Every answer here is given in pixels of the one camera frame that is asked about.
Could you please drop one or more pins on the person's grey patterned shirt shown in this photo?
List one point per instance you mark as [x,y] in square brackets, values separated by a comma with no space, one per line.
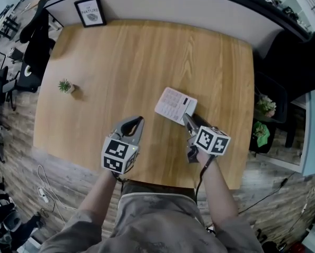
[152,225]

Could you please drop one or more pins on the white desk partition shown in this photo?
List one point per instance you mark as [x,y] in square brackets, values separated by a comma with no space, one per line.
[173,7]

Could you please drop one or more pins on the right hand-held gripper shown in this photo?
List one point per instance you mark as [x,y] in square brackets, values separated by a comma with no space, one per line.
[211,141]

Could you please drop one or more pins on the person's dark trousers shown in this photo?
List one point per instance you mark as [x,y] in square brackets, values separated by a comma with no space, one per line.
[157,187]

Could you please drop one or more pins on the green leafy plant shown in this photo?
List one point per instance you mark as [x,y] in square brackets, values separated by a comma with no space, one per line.
[261,132]

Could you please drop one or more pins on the small potted green plant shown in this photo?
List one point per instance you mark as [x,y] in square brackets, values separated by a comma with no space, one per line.
[65,86]

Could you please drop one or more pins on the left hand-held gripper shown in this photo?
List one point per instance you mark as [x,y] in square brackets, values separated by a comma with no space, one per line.
[115,151]

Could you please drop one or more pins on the black framed picture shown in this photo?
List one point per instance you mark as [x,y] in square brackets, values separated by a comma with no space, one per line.
[90,12]

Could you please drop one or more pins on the black armchair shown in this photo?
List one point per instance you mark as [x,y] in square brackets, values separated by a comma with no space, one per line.
[291,62]

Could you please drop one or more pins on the pink flower pot plant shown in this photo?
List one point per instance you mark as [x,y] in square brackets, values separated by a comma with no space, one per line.
[266,105]

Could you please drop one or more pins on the person's left forearm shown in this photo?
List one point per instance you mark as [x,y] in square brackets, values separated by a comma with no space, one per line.
[99,194]

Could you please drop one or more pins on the black side shelf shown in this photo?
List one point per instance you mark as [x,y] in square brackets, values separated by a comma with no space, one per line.
[278,93]

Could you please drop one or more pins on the white calculator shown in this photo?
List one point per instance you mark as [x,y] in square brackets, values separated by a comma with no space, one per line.
[173,104]

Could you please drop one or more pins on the black office chair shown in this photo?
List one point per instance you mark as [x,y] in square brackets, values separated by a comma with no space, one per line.
[37,49]

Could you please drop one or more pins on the person's right forearm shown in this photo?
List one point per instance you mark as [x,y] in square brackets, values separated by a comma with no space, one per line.
[218,188]

